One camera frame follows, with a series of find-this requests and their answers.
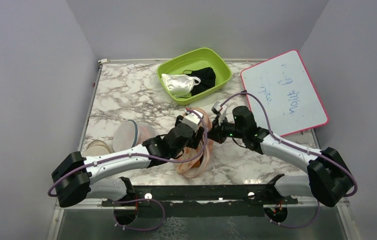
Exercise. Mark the black bra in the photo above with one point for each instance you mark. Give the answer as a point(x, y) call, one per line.
point(207, 78)

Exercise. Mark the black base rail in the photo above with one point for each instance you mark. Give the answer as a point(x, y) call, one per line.
point(191, 201)

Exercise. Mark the green plastic basin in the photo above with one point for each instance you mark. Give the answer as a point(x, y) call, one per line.
point(203, 63)

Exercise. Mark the white satin bra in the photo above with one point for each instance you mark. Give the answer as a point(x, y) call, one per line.
point(179, 84)

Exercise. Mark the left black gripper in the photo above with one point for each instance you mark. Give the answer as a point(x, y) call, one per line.
point(195, 137)

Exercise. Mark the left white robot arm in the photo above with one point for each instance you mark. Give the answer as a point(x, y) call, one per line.
point(75, 179)

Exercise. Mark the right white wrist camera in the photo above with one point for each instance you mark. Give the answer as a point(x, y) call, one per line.
point(220, 110)

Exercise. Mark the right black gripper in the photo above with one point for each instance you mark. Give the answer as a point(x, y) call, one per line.
point(216, 132)

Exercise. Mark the pink framed whiteboard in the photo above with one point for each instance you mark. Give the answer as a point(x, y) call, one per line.
point(282, 95)

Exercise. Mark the white mesh laundry bag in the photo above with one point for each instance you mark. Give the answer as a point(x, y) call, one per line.
point(130, 134)

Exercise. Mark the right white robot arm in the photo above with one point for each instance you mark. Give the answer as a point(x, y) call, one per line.
point(327, 178)

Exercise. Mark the beige bra cup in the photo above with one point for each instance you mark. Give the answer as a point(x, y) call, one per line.
point(96, 148)

